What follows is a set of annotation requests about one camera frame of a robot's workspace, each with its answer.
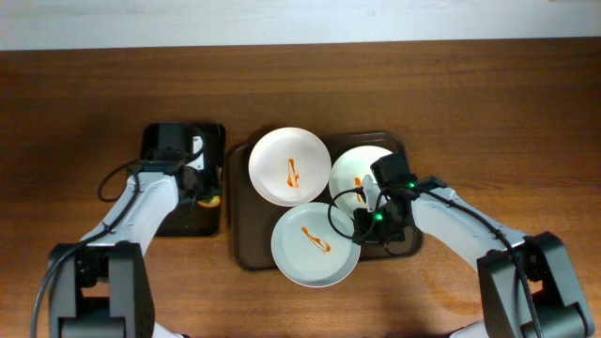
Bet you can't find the yellow green sponge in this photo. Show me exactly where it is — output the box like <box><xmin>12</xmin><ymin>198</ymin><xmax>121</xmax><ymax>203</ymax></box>
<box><xmin>196</xmin><ymin>195</ymin><xmax>221</xmax><ymax>208</ymax></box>

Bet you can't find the white round plate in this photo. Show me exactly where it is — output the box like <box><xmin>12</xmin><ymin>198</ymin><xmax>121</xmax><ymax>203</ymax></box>
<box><xmin>329</xmin><ymin>146</ymin><xmax>392</xmax><ymax>218</ymax></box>

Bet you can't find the white plate with sauce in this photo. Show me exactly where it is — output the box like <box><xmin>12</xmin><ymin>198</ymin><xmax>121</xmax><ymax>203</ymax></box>
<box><xmin>270</xmin><ymin>202</ymin><xmax>361</xmax><ymax>288</ymax></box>
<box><xmin>248</xmin><ymin>127</ymin><xmax>331</xmax><ymax>207</ymax></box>

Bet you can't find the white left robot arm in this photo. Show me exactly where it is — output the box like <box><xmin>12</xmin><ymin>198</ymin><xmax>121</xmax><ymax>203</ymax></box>
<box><xmin>39</xmin><ymin>161</ymin><xmax>222</xmax><ymax>337</ymax></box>

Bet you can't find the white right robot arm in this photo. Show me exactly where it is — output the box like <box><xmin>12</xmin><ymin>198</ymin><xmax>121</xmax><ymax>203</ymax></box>
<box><xmin>357</xmin><ymin>177</ymin><xmax>595</xmax><ymax>338</ymax></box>

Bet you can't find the small black tray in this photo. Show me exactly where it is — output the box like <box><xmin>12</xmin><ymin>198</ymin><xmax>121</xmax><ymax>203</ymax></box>
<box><xmin>140</xmin><ymin>122</ymin><xmax>226</xmax><ymax>238</ymax></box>

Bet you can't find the brown plastic serving tray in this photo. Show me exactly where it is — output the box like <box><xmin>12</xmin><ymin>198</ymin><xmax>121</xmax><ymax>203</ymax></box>
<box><xmin>225</xmin><ymin>129</ymin><xmax>406</xmax><ymax>271</ymax></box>

